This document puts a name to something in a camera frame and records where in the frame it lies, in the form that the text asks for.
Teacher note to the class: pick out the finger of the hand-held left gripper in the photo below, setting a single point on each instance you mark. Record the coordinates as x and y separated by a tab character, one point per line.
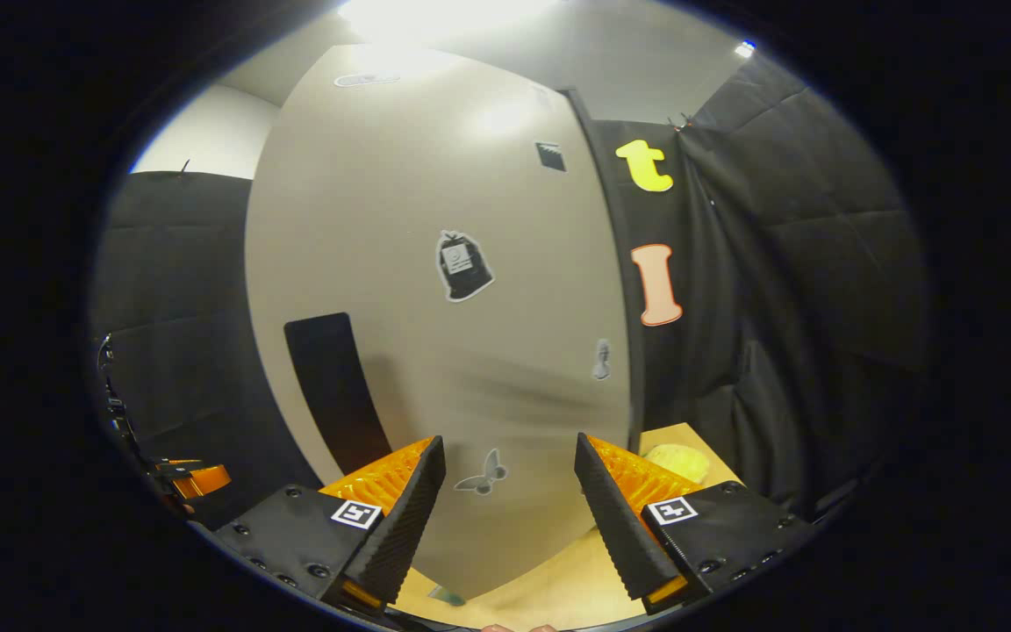
207	481

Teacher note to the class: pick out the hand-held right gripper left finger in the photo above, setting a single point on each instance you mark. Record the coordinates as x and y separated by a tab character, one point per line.
405	527

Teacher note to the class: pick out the yellow sponge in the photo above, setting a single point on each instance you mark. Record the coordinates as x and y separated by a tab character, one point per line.
677	461

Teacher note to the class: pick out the black backdrop cloth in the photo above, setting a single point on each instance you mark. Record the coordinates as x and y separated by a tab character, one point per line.
821	263

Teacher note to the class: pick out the ceiling light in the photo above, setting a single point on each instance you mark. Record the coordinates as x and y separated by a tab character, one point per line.
435	17

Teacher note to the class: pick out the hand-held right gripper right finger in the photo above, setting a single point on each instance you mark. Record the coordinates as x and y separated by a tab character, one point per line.
615	527

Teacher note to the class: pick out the grey cabinet door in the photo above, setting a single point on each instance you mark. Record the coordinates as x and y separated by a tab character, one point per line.
400	175

